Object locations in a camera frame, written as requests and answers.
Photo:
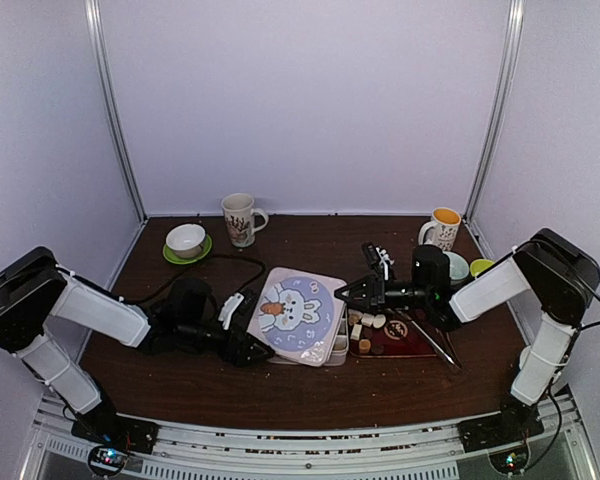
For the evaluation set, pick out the red chocolate tray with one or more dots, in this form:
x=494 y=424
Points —
x=383 y=336

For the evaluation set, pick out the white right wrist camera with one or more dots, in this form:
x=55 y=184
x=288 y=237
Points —
x=379 y=261

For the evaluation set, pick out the right aluminium frame post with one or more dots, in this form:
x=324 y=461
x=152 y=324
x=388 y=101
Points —
x=507 y=70

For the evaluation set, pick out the metal serving tongs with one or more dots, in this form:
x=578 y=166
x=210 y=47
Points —
x=438 y=340

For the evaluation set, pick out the aluminium frame post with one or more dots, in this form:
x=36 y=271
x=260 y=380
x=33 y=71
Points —
x=507 y=70
x=98 y=42

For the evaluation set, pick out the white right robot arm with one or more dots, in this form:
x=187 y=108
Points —
x=546 y=271

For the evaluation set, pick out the white bowl green rim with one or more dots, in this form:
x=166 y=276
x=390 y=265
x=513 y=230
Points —
x=186 y=240

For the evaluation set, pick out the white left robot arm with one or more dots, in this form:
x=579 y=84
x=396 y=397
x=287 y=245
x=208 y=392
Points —
x=37 y=294

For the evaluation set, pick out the light blue bowl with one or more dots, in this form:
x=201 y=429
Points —
x=459 y=270

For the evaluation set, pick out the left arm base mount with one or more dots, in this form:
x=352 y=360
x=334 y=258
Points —
x=113 y=450

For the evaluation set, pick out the left aluminium frame post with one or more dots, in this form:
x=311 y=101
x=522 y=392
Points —
x=98 y=42

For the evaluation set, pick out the white mug yellow inside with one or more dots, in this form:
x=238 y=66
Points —
x=441 y=230

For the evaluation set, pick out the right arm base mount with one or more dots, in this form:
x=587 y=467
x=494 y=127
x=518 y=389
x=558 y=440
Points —
x=500 y=440

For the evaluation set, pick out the lime green bowl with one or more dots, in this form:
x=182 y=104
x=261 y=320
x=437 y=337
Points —
x=480 y=265

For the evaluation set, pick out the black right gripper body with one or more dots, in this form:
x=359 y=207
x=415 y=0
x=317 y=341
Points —
x=418 y=296

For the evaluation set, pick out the beige floral mug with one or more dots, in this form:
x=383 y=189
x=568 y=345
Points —
x=243 y=219

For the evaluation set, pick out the metal front rail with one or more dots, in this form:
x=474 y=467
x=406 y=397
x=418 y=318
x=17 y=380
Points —
x=434 y=450

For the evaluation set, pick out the bunny print tin lid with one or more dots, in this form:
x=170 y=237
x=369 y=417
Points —
x=298 y=316

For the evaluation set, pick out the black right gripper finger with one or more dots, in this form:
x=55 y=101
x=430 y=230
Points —
x=369 y=285
x=363 y=304

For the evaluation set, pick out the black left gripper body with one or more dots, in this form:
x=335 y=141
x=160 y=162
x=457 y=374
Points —
x=190 y=331

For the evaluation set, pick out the white divided tin box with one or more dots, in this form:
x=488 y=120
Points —
x=340 y=347

